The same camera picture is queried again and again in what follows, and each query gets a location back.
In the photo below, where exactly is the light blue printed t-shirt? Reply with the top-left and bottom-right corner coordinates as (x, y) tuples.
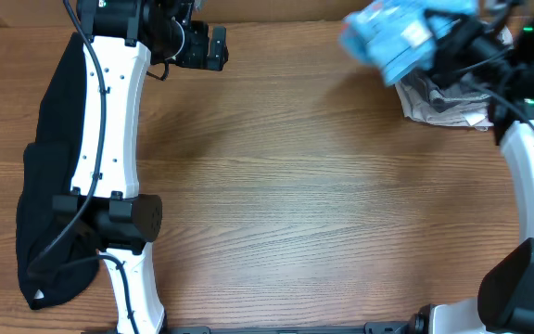
(338, 0), (478, 86)

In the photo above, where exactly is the black t-shirt on left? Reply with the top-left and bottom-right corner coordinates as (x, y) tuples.
(16, 32), (99, 310)

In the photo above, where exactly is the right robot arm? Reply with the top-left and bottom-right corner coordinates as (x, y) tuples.
(401, 4), (534, 333)

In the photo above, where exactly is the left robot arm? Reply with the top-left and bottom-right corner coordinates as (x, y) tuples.
(53, 0), (228, 333)

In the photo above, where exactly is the grey folded garment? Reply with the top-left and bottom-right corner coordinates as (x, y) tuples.
(401, 71), (490, 113)

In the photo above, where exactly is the beige folded garment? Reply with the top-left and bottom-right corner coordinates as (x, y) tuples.
(385, 48), (492, 129)

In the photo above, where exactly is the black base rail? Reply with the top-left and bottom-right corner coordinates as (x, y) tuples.
(160, 317), (426, 334)

